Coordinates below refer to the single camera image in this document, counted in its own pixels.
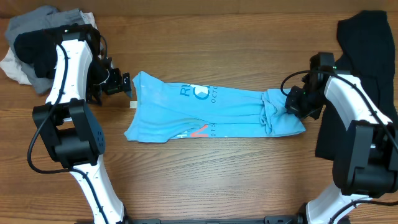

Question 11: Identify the grey folded garment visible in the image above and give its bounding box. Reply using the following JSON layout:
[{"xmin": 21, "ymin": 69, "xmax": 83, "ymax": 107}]
[{"xmin": 5, "ymin": 6, "xmax": 86, "ymax": 95}]

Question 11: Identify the white folded garment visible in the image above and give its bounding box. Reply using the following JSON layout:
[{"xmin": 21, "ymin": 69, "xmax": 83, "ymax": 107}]
[{"xmin": 1, "ymin": 12, "xmax": 97, "ymax": 85}]

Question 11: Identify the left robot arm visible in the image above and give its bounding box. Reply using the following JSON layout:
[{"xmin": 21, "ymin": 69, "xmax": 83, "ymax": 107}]
[{"xmin": 27, "ymin": 24, "xmax": 132, "ymax": 223}]

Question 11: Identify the black garment at right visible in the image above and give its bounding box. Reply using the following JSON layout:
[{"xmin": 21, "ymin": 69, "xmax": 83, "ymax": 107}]
[{"xmin": 315, "ymin": 11, "xmax": 397, "ymax": 161}]

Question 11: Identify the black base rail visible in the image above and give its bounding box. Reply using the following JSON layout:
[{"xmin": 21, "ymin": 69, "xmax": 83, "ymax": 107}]
[{"xmin": 126, "ymin": 215, "xmax": 308, "ymax": 224}]

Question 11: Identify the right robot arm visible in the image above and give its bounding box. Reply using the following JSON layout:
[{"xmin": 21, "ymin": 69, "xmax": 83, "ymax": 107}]
[{"xmin": 265, "ymin": 52, "xmax": 397, "ymax": 223}]

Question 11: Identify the light blue t-shirt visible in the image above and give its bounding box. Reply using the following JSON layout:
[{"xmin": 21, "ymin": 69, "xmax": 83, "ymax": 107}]
[{"xmin": 124, "ymin": 71, "xmax": 305, "ymax": 143}]

